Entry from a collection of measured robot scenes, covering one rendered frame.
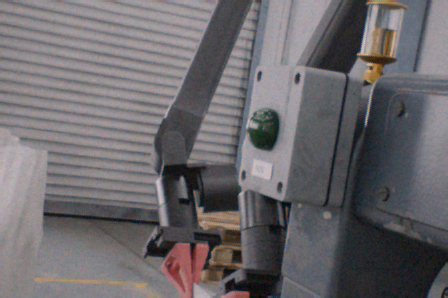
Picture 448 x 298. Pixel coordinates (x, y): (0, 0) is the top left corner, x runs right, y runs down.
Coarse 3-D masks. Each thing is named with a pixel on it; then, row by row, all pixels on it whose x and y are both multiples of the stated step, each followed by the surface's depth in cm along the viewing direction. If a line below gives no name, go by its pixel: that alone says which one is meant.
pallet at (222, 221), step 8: (200, 216) 644; (208, 216) 649; (216, 216) 657; (224, 216) 667; (232, 216) 673; (200, 224) 625; (208, 224) 610; (216, 224) 614; (224, 224) 620; (232, 224) 628; (224, 232) 614
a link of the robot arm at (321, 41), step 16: (336, 0) 102; (352, 0) 100; (368, 0) 101; (336, 16) 101; (352, 16) 101; (320, 32) 102; (336, 32) 100; (352, 32) 101; (320, 48) 100; (336, 48) 100; (352, 48) 101; (304, 64) 101; (320, 64) 100; (336, 64) 101; (352, 64) 102
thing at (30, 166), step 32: (0, 160) 247; (32, 160) 233; (0, 192) 238; (32, 192) 235; (0, 224) 235; (32, 224) 238; (0, 256) 237; (32, 256) 241; (0, 288) 237; (32, 288) 244
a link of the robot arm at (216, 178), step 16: (176, 144) 127; (176, 160) 126; (160, 176) 130; (208, 176) 128; (224, 176) 128; (208, 192) 126; (224, 192) 126; (240, 192) 127; (208, 208) 127; (224, 208) 127
